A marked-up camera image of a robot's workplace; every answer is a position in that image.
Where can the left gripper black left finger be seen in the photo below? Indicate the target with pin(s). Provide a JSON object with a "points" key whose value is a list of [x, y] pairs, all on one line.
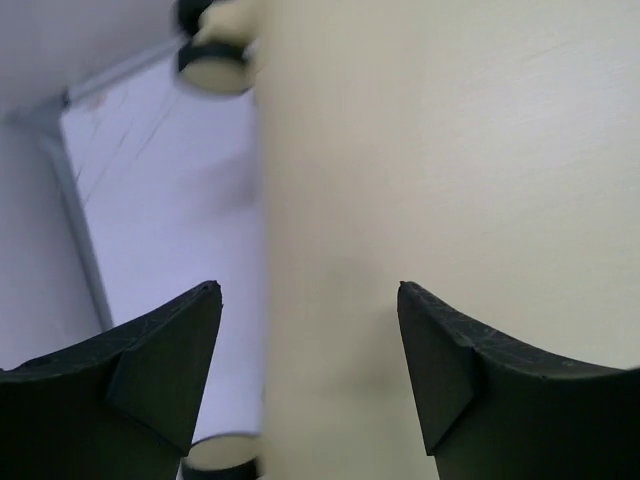
{"points": [[120, 405]]}

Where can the yellow suitcase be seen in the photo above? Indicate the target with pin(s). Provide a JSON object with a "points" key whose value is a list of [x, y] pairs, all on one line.
{"points": [[487, 151]]}

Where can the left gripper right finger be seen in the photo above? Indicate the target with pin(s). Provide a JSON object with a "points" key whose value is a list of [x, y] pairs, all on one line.
{"points": [[493, 407]]}

